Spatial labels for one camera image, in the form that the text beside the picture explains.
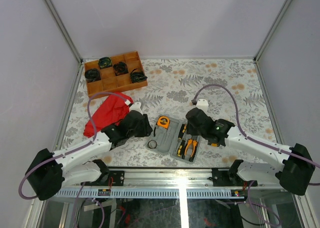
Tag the orange handled pliers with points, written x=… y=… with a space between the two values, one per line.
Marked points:
x=190 y=148

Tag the grey plastic tool case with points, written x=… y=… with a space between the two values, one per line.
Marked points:
x=167 y=139

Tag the wooden compartment tray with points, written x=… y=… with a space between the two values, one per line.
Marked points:
x=110 y=80

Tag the floral table mat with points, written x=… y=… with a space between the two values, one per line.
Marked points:
x=172 y=84

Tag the black yellow screwdriver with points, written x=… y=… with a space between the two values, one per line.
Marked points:
x=180 y=148
x=182 y=131

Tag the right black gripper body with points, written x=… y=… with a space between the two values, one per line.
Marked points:
x=191 y=130

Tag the aluminium mounting rail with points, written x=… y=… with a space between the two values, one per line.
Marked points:
x=170 y=176

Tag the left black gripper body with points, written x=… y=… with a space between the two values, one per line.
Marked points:
x=143 y=130

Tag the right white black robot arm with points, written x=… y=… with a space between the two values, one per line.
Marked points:
x=273 y=154

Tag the black hex key set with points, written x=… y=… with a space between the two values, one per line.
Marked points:
x=214 y=144

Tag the orange tape measure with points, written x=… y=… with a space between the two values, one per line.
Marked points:
x=163 y=121

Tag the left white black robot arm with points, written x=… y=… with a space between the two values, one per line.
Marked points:
x=50 y=171

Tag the red cloth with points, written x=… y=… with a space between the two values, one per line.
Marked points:
x=112 y=110

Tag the black electrical tape roll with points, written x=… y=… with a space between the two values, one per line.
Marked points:
x=152 y=144

